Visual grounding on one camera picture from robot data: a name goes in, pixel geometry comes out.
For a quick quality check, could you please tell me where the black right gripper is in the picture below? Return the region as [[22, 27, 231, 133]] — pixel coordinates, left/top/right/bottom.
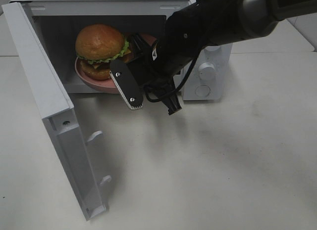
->
[[127, 33, 196, 115]]

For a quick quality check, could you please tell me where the white round door button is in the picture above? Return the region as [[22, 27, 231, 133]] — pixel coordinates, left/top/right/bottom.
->
[[195, 85, 211, 97]]

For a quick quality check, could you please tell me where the white microwave oven body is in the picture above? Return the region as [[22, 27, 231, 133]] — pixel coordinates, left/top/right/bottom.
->
[[9, 0, 233, 102]]

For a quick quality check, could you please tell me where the white round knob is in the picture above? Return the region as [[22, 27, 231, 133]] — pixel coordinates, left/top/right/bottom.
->
[[198, 62, 216, 81], [204, 46, 221, 52]]

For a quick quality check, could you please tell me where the white microwave door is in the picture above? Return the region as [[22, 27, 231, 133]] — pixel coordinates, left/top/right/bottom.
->
[[2, 2, 106, 221]]

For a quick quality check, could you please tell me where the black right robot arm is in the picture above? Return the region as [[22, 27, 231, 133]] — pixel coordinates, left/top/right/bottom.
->
[[122, 0, 317, 114]]

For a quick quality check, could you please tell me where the burger with lettuce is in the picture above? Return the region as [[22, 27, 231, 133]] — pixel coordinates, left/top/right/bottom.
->
[[75, 24, 134, 81]]

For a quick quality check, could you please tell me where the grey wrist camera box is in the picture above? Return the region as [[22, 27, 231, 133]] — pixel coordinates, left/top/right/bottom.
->
[[109, 59, 144, 110]]

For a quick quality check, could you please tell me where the pink plate rim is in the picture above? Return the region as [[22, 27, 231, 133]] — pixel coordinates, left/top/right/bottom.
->
[[74, 33, 158, 94]]

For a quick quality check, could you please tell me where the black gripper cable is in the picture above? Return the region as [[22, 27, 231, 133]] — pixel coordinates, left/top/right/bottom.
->
[[143, 49, 201, 103]]

